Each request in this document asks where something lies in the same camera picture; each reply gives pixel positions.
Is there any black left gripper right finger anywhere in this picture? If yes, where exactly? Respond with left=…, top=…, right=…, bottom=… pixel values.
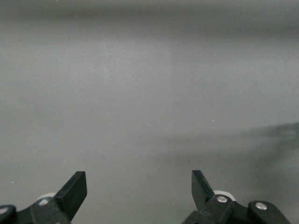
left=181, top=169, right=293, bottom=224

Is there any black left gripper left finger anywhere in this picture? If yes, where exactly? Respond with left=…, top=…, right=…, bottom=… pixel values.
left=0, top=171, right=88, bottom=224

